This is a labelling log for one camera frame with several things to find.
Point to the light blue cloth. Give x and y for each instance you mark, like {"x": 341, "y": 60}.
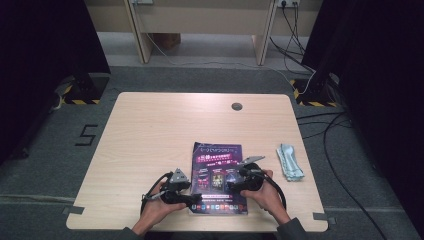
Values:
{"x": 290, "y": 163}

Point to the black tape numeral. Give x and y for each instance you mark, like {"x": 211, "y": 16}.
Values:
{"x": 87, "y": 135}

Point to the person's left hand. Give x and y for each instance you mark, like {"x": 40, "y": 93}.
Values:
{"x": 156, "y": 210}

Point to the black curtain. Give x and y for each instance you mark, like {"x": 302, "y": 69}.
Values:
{"x": 40, "y": 66}
{"x": 383, "y": 83}

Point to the black stand base striped tape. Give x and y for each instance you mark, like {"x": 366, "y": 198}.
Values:
{"x": 85, "y": 90}
{"x": 315, "y": 93}

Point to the person's right hand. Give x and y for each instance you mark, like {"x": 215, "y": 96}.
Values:
{"x": 266, "y": 200}

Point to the illustrated magazine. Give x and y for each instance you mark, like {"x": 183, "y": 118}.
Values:
{"x": 216, "y": 173}

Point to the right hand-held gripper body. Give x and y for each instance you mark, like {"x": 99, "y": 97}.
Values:
{"x": 250, "y": 176}

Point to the white wall socket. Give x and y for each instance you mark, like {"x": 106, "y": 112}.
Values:
{"x": 288, "y": 2}

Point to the brown cardboard box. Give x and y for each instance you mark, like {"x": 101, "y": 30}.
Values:
{"x": 166, "y": 40}

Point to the grey tape piece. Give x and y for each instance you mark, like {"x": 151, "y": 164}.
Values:
{"x": 324, "y": 218}
{"x": 74, "y": 210}

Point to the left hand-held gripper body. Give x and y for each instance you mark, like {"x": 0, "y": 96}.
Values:
{"x": 175, "y": 190}

